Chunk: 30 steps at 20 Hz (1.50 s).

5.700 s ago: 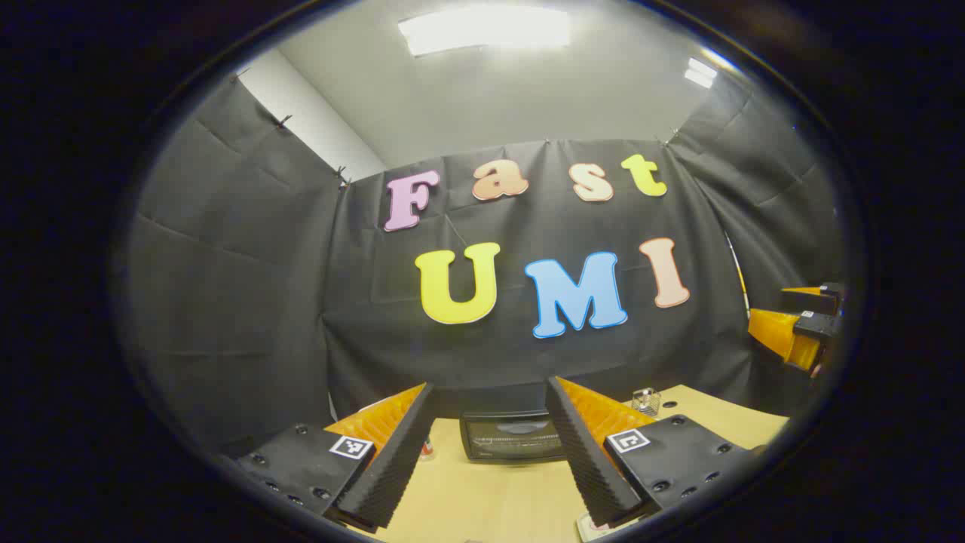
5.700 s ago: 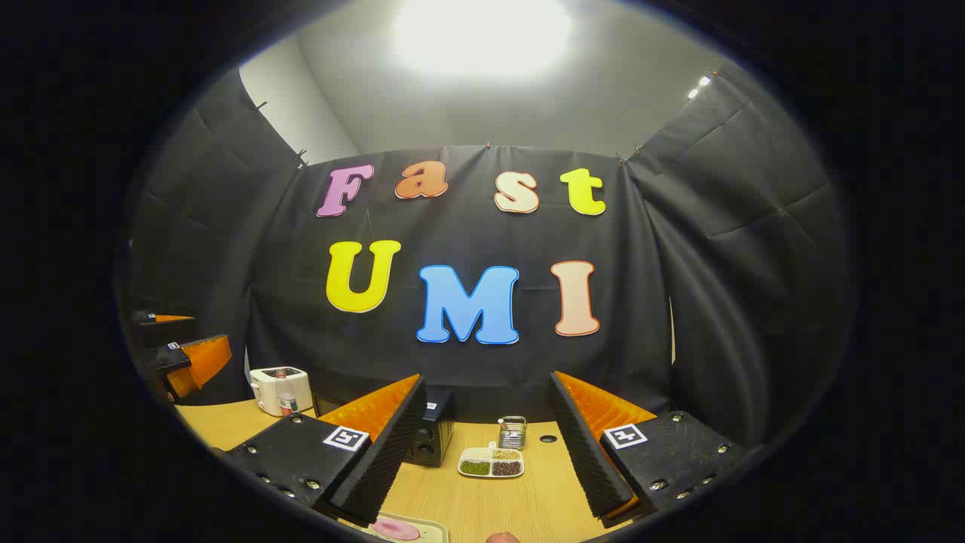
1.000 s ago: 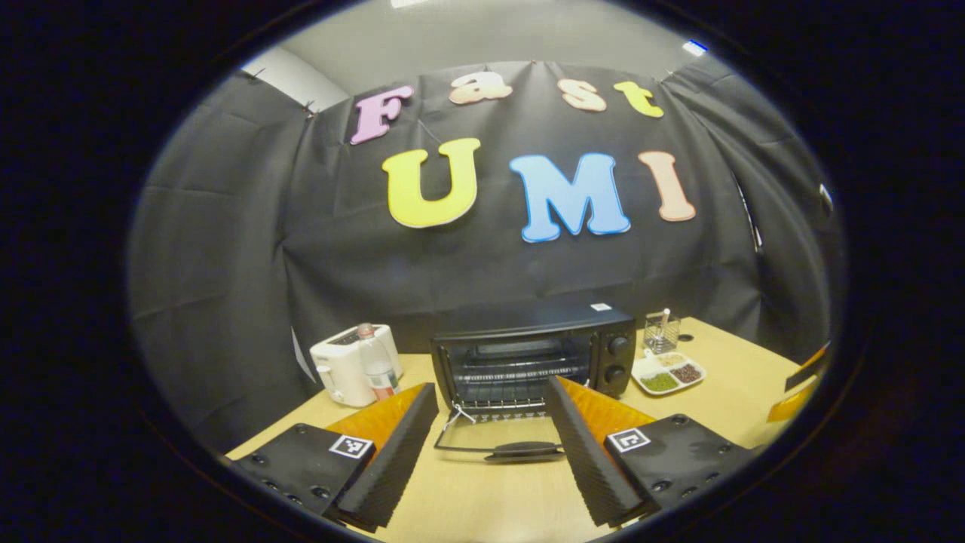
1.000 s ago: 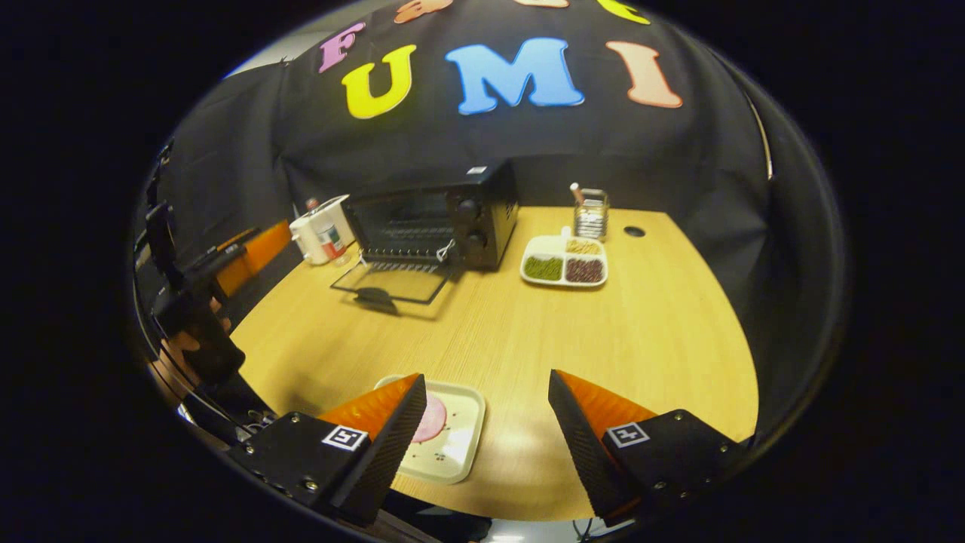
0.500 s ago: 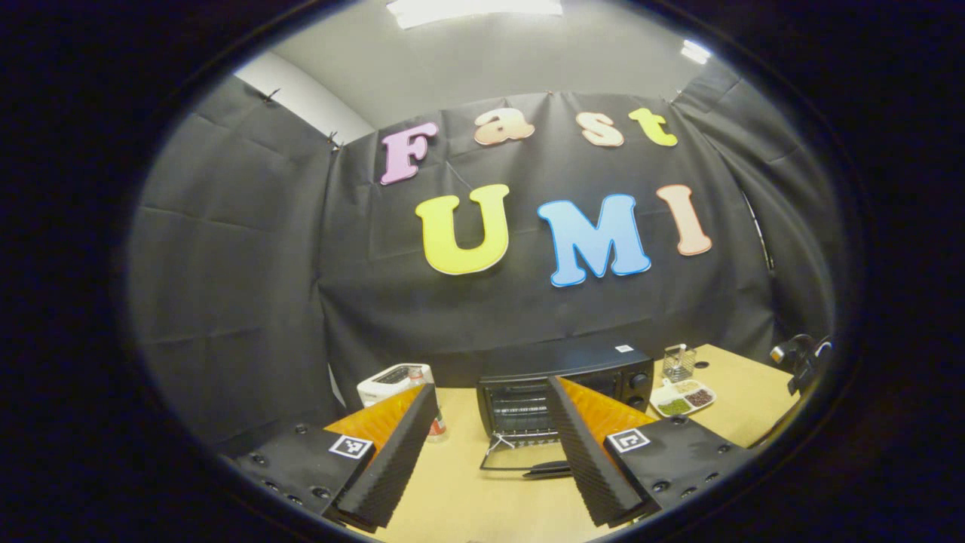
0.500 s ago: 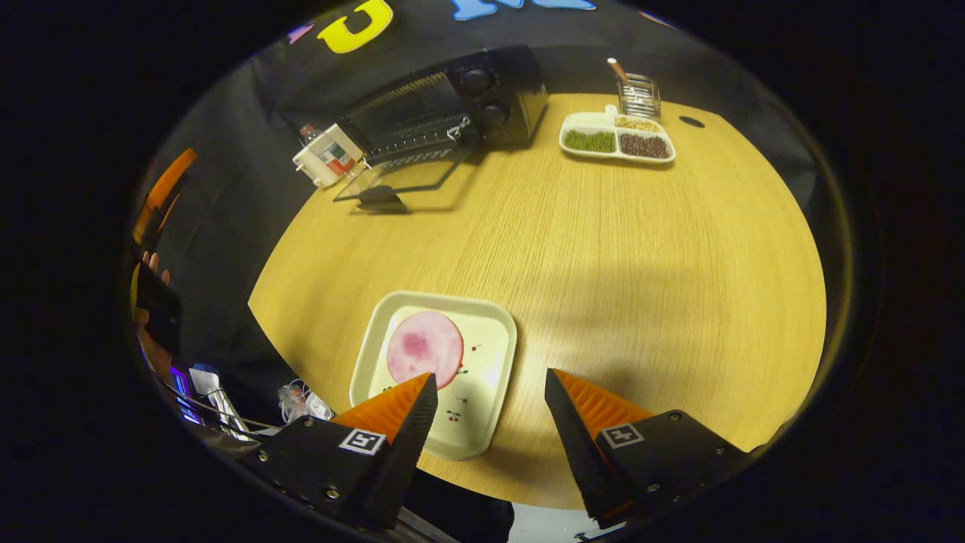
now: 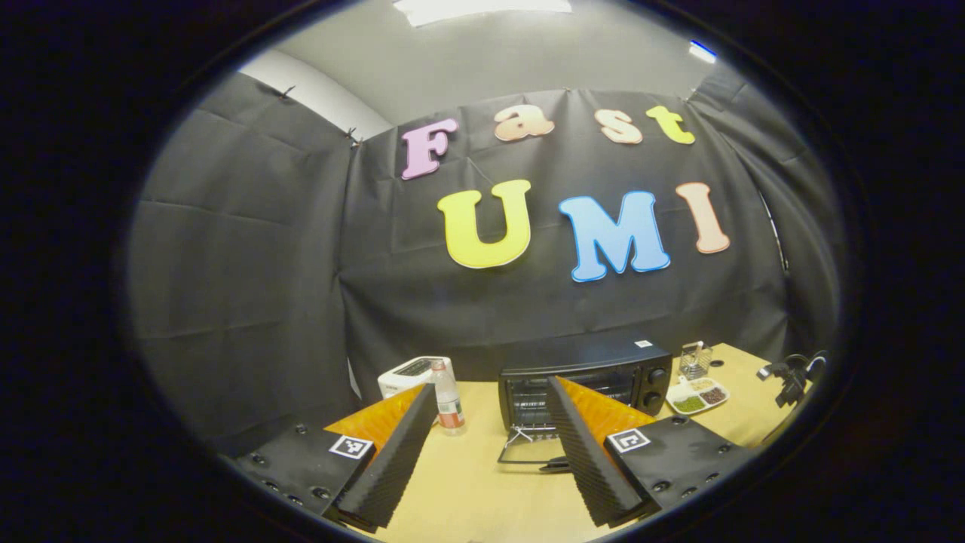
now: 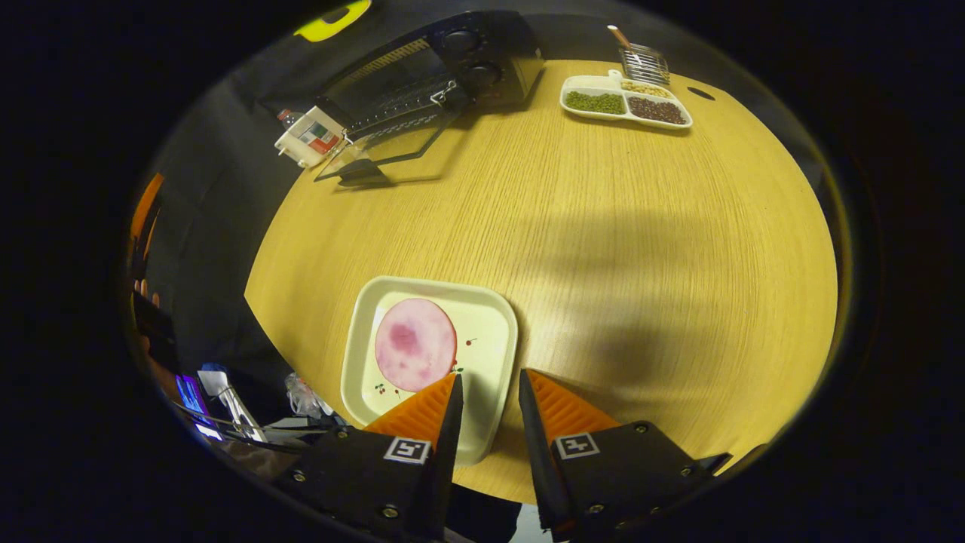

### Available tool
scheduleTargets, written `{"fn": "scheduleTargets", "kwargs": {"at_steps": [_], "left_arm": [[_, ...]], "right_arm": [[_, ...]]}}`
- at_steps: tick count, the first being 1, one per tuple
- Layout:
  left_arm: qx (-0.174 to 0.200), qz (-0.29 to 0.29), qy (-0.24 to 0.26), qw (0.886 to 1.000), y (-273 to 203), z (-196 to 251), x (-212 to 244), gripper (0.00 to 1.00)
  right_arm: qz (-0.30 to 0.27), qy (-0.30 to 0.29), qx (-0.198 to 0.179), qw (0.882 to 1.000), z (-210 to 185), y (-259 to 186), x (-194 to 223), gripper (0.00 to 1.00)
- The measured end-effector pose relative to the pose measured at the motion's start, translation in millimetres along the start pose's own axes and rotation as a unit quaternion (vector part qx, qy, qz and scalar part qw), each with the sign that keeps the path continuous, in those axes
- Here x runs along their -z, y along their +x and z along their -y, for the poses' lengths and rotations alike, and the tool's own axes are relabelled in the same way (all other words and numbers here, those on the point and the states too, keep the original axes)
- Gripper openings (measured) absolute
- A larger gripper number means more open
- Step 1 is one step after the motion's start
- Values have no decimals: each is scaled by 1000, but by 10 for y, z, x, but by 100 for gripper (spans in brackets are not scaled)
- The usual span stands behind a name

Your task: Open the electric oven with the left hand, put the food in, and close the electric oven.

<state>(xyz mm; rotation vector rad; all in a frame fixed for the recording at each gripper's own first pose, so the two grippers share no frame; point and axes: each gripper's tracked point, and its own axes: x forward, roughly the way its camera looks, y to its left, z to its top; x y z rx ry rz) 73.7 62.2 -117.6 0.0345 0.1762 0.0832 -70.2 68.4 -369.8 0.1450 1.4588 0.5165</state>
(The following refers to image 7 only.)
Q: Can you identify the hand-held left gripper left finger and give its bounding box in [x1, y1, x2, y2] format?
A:
[225, 382, 440, 530]

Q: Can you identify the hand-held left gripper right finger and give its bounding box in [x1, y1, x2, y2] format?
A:
[547, 376, 755, 529]

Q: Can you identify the black electric oven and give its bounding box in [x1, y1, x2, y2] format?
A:
[496, 336, 674, 474]

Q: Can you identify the clear plastic bottle red label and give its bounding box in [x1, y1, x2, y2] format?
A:
[430, 360, 467, 437]

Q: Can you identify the white toaster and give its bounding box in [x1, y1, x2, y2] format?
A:
[377, 355, 453, 400]

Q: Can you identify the metal mesh holder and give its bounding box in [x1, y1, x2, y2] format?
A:
[679, 340, 714, 380]

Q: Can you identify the white divided dish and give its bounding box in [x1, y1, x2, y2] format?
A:
[666, 375, 731, 416]

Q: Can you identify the black backdrop cloth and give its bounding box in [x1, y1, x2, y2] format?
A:
[128, 64, 841, 453]

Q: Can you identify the large ceiling light panel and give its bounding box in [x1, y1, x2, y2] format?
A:
[392, 0, 574, 28]

